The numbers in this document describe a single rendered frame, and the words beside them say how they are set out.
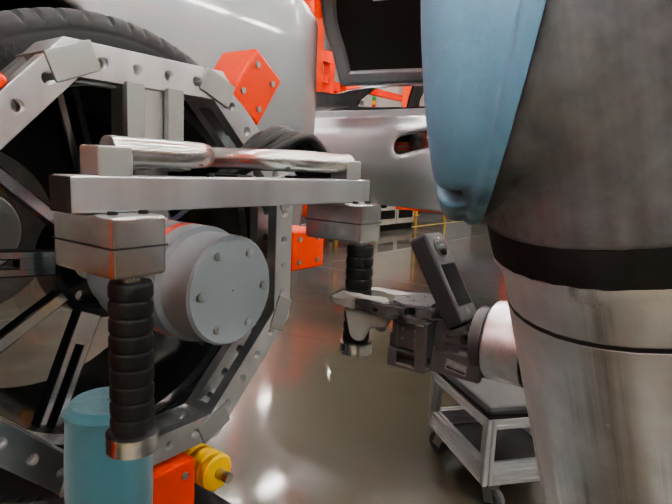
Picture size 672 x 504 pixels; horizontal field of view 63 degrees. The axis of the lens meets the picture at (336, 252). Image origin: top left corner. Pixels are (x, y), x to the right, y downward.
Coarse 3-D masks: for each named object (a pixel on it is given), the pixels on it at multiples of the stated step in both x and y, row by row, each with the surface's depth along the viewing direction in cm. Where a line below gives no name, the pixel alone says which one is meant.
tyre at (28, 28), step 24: (0, 24) 61; (24, 24) 62; (48, 24) 65; (72, 24) 67; (96, 24) 69; (120, 24) 72; (0, 48) 61; (24, 48) 63; (120, 48) 72; (144, 48) 75; (168, 48) 78; (192, 384) 90; (168, 408) 86; (0, 480) 67; (24, 480) 69
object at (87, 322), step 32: (64, 96) 69; (96, 96) 81; (64, 128) 70; (192, 128) 84; (32, 192) 68; (224, 224) 96; (0, 256) 66; (32, 256) 68; (64, 288) 72; (32, 320) 70; (96, 320) 77; (0, 352) 67; (64, 352) 74; (160, 352) 96; (192, 352) 93; (32, 384) 91; (64, 384) 75; (96, 384) 92; (160, 384) 89; (32, 416) 77
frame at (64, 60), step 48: (48, 48) 57; (96, 48) 61; (0, 96) 54; (48, 96) 58; (192, 96) 73; (0, 144) 54; (240, 144) 81; (288, 240) 92; (288, 288) 93; (240, 384) 87; (0, 432) 58; (192, 432) 81; (48, 480) 63
